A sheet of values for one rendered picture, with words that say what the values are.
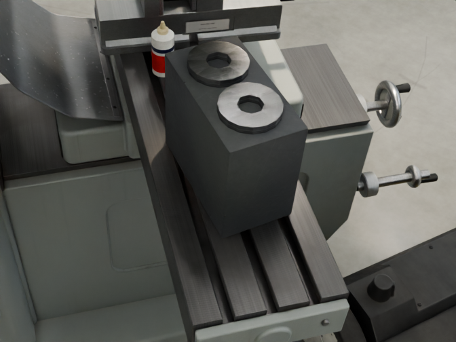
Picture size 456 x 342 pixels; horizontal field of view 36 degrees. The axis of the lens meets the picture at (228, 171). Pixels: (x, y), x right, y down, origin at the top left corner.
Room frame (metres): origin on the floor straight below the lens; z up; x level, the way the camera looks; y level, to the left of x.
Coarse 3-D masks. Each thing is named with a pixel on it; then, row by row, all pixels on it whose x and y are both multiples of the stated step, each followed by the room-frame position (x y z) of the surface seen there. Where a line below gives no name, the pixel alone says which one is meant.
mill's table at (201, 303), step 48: (144, 96) 0.92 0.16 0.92; (144, 144) 0.81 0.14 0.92; (192, 192) 0.73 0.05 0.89; (192, 240) 0.62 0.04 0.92; (240, 240) 0.63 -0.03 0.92; (288, 240) 0.65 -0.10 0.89; (192, 288) 0.54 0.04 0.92; (240, 288) 0.55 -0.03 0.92; (288, 288) 0.55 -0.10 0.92; (336, 288) 0.56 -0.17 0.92; (192, 336) 0.48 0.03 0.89; (240, 336) 0.49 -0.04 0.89; (288, 336) 0.50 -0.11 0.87
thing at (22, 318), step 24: (0, 168) 0.89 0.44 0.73; (0, 192) 0.85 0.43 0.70; (0, 216) 0.84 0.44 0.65; (0, 240) 0.82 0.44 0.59; (0, 264) 0.81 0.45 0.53; (0, 288) 0.79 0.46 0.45; (24, 288) 0.85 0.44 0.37; (0, 312) 0.79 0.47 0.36; (24, 312) 0.82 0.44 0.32; (0, 336) 0.78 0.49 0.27; (24, 336) 0.80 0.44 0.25
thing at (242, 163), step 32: (192, 64) 0.78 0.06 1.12; (224, 64) 0.80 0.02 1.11; (256, 64) 0.81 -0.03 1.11; (192, 96) 0.73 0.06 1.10; (224, 96) 0.72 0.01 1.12; (256, 96) 0.72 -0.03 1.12; (192, 128) 0.73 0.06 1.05; (224, 128) 0.67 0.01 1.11; (256, 128) 0.67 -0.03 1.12; (288, 128) 0.68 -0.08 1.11; (192, 160) 0.72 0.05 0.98; (224, 160) 0.64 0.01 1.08; (256, 160) 0.65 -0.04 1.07; (288, 160) 0.67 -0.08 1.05; (224, 192) 0.63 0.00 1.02; (256, 192) 0.65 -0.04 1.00; (288, 192) 0.68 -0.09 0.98; (224, 224) 0.63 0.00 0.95; (256, 224) 0.66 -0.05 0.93
